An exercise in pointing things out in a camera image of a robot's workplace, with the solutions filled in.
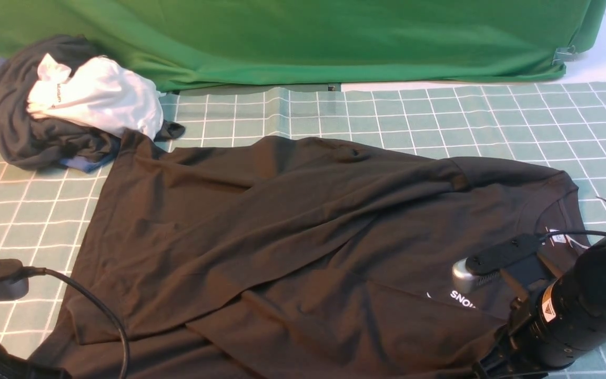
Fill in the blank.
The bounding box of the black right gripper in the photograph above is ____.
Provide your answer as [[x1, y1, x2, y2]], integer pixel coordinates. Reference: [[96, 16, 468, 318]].
[[471, 263, 562, 378]]

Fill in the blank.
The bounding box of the black left camera cable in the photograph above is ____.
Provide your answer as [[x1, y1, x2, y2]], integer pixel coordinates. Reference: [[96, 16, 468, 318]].
[[0, 266, 130, 379]]

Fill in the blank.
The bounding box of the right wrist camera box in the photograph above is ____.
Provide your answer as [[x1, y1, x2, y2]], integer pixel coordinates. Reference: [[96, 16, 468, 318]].
[[452, 234, 542, 294]]

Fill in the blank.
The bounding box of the metal binder clip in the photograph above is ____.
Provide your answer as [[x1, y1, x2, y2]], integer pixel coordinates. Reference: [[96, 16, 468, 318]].
[[551, 45, 579, 66]]

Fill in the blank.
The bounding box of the green backdrop cloth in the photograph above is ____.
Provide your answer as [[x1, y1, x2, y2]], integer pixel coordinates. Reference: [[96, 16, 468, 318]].
[[0, 1, 606, 92]]

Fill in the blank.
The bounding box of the white crumpled shirt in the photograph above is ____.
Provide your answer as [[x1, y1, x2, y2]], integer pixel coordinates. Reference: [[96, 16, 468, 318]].
[[27, 54, 164, 139]]

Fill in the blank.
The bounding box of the dark navy crumpled garment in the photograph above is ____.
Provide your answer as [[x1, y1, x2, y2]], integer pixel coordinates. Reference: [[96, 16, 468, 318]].
[[0, 35, 185, 170]]

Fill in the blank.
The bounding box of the dark gray long-sleeve shirt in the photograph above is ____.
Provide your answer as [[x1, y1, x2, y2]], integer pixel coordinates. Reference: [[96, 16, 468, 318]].
[[29, 129, 593, 379]]

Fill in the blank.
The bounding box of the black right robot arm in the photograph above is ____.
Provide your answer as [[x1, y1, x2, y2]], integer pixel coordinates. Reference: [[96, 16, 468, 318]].
[[452, 230, 606, 378]]

